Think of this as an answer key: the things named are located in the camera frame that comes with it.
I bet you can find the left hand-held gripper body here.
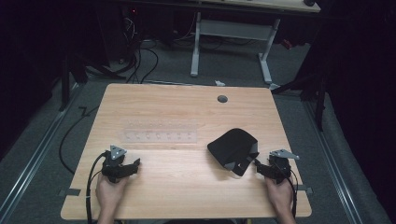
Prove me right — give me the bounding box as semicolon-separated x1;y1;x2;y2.
101;144;135;184

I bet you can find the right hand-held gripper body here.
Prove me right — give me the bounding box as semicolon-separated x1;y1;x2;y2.
267;148;301;185

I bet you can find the black cloth with grey strap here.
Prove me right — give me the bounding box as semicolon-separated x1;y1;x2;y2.
206;127;261;177

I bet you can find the person's right hand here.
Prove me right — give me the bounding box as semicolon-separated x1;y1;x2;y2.
264;176;295;217

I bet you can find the person's left hand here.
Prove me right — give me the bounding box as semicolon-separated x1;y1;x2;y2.
94;173;129;216

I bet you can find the clear plastic strip with holes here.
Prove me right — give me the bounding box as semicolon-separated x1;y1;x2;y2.
122;119;199;145

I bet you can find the black metal stand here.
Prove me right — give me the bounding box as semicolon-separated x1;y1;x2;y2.
58;54;90;112
273;69;329;133

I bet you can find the white-legged background desk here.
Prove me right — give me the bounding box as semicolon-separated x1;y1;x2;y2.
190;0;321;86

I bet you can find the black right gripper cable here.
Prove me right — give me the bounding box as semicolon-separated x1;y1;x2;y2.
279;169;300;219

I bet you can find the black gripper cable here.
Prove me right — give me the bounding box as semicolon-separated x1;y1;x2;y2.
279;169;300;219
85;151;108;224

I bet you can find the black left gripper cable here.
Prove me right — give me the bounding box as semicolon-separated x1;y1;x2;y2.
85;151;108;224

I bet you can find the aluminium floor rail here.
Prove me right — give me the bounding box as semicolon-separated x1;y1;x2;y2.
303;101;362;224
0;82;83;223

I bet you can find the black floor cable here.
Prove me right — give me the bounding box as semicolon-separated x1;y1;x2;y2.
58;105;101;175

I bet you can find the bundle of black floor cables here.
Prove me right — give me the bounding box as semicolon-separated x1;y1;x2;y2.
122;15;160;85

